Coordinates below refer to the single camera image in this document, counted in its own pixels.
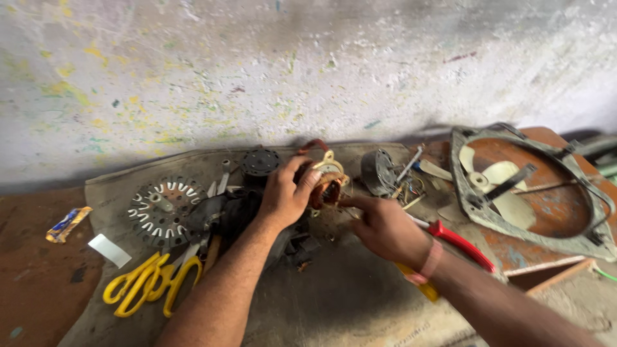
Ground yellow handled scissors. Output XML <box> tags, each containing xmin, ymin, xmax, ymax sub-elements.
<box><xmin>103</xmin><ymin>251</ymin><xmax>170</xmax><ymax>319</ymax></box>
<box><xmin>145</xmin><ymin>241</ymin><xmax>204</xmax><ymax>319</ymax></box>

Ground black round motor cover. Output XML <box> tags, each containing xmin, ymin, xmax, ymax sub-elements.
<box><xmin>239</xmin><ymin>147</ymin><xmax>283</xmax><ymax>179</ymax></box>

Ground wooden handled tool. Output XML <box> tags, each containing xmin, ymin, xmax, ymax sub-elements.
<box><xmin>202</xmin><ymin>234</ymin><xmax>223</xmax><ymax>276</ymax></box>

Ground blue gold candy wrapper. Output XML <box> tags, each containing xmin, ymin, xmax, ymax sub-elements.
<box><xmin>45</xmin><ymin>206</ymin><xmax>94</xmax><ymax>245</ymax></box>

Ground copper wound motor stator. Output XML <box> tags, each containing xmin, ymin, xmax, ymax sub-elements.
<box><xmin>295</xmin><ymin>139</ymin><xmax>352</xmax><ymax>218</ymax></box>

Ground cream fan blade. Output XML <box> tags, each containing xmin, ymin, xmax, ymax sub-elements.
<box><xmin>458</xmin><ymin>145</ymin><xmax>538</xmax><ymax>231</ymax></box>

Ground red handled pliers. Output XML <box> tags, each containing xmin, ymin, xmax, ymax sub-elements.
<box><xmin>407</xmin><ymin>214</ymin><xmax>497</xmax><ymax>274</ymax></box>

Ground white paper slip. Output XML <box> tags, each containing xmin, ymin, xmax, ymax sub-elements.
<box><xmin>88</xmin><ymin>234</ymin><xmax>133</xmax><ymax>270</ymax></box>

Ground person's left hand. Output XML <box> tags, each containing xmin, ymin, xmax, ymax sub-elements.
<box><xmin>257</xmin><ymin>155</ymin><xmax>323</xmax><ymax>232</ymax></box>

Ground pink wristband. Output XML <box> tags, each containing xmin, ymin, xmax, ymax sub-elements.
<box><xmin>407</xmin><ymin>238</ymin><xmax>444</xmax><ymax>286</ymax></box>

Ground dirty exhaust fan frame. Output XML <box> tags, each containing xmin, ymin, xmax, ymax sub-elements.
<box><xmin>448</xmin><ymin>123</ymin><xmax>617</xmax><ymax>263</ymax></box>

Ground yellow handled screwdriver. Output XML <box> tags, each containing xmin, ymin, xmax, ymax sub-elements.
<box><xmin>394</xmin><ymin>262</ymin><xmax>440</xmax><ymax>303</ymax></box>

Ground round slotted metal motor plate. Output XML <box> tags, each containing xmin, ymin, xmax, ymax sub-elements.
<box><xmin>127</xmin><ymin>176</ymin><xmax>209</xmax><ymax>249</ymax></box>

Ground wooden stool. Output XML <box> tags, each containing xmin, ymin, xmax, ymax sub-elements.
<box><xmin>424</xmin><ymin>126</ymin><xmax>617</xmax><ymax>297</ymax></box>

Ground silver metal screwdriver shaft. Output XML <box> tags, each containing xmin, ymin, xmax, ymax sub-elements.
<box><xmin>395</xmin><ymin>146</ymin><xmax>425</xmax><ymax>184</ymax></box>

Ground person's right hand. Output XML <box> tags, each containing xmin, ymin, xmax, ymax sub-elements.
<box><xmin>337</xmin><ymin>195</ymin><xmax>434</xmax><ymax>273</ymax></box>

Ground grey work mat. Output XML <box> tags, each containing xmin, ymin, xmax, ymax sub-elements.
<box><xmin>58</xmin><ymin>142</ymin><xmax>509</xmax><ymax>347</ymax></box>

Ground grey motor end housing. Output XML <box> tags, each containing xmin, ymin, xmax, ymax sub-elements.
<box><xmin>361</xmin><ymin>148</ymin><xmax>399</xmax><ymax>197</ymax></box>

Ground small pile of wires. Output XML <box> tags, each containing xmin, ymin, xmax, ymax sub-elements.
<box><xmin>389</xmin><ymin>169</ymin><xmax>430</xmax><ymax>213</ymax></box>

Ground black cloth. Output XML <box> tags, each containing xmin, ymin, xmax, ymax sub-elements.
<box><xmin>185</xmin><ymin>188</ymin><xmax>321</xmax><ymax>268</ymax></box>

